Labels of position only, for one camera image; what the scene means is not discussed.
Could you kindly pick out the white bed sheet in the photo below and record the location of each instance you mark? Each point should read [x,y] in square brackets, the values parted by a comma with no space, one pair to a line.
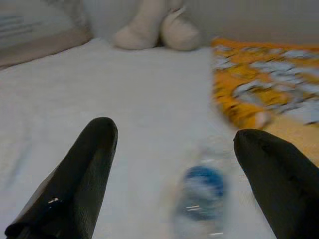
[124,87]

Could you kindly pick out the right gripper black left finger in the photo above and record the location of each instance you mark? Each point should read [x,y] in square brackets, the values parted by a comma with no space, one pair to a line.
[74,179]

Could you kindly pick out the clear plastic water bottle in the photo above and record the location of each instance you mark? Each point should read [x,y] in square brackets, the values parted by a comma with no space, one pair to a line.
[202,186]

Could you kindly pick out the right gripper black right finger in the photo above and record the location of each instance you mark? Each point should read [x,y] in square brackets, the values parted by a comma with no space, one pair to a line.
[281,184]

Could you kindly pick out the white plush toy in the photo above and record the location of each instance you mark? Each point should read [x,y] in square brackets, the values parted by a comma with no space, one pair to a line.
[139,32]

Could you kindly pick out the yellow cartoon print blanket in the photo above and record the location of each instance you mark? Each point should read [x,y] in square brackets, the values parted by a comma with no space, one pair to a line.
[249,87]

